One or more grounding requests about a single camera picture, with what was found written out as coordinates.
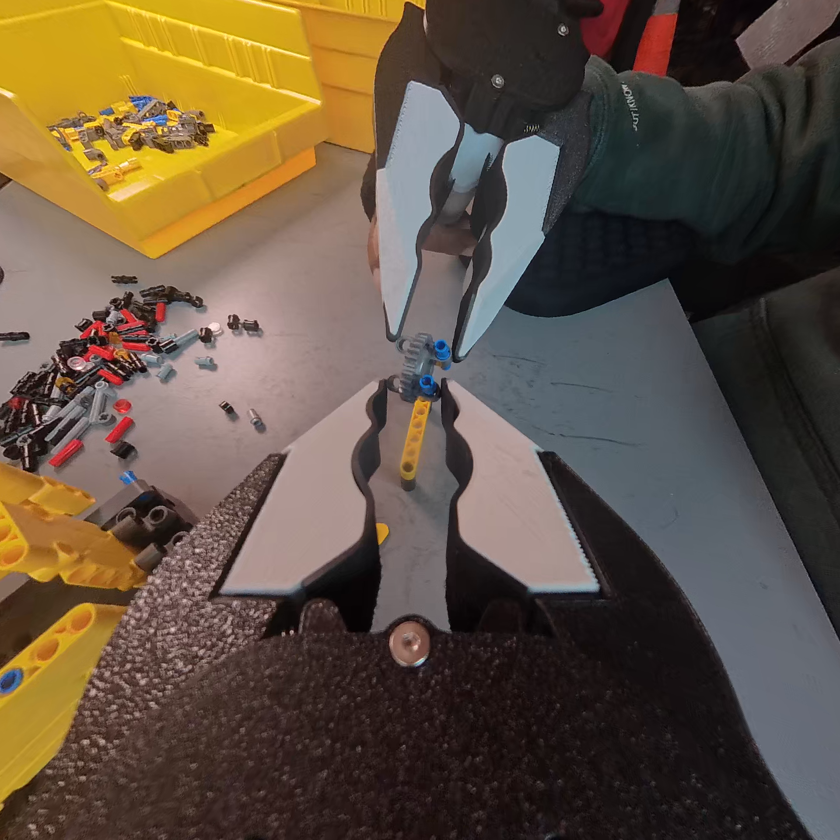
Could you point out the yellow lego beam with black pins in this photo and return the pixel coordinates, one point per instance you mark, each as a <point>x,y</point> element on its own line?
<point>415,433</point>

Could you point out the grey lego gear with blue pins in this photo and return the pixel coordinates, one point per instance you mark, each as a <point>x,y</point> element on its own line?
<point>415,358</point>

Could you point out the single light grey lego pin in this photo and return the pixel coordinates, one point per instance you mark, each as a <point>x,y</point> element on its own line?
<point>256,420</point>

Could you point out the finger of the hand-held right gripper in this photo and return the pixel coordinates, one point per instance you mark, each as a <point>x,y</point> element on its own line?
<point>403,197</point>
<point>525,197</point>

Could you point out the orange reflective vest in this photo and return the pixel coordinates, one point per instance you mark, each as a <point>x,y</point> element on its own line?
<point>653,33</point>

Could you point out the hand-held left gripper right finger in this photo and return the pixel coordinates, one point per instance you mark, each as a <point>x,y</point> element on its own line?
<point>518,518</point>

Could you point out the person's right forearm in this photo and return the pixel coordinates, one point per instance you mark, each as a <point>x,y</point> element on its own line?
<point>709,144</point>

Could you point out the heap of mixed lego pieces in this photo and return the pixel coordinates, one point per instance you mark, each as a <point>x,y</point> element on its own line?
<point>138,128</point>

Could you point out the large yellow black lego model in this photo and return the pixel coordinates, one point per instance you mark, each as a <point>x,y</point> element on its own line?
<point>52,538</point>

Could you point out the yellow plastic storage bin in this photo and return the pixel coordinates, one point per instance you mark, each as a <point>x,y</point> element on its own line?
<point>216,170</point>
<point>354,79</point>

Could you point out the person's right hand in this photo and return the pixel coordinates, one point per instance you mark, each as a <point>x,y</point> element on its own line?
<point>449,241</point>

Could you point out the pale grey panel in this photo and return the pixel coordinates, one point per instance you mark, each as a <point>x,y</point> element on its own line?
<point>781,33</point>

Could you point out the black padded armrest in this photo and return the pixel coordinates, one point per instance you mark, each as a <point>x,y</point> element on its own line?
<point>604,262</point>

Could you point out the pile of small lego pins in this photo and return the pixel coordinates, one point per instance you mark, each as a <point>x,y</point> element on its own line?
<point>85,367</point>

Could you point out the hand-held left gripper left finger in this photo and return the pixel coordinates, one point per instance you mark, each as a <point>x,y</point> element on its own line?
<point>308,518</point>

